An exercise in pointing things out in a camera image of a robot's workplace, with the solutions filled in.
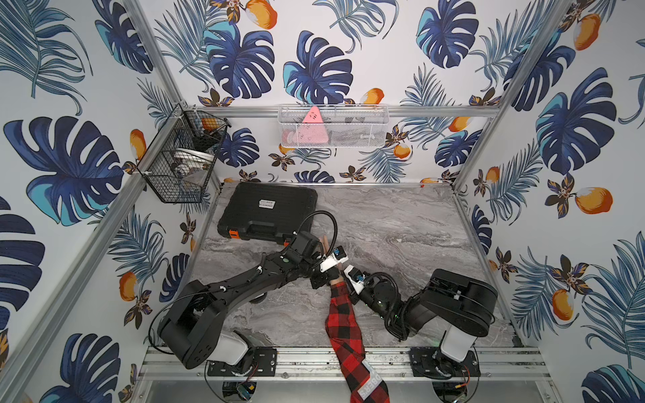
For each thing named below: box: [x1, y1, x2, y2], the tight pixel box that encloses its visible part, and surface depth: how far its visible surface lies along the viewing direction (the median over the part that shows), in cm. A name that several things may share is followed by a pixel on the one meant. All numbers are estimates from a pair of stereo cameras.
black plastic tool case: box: [217, 182, 319, 242], surface depth 107 cm
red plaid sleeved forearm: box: [324, 282, 391, 403], surface depth 77 cm
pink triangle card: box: [298, 105, 330, 144], surface depth 92 cm
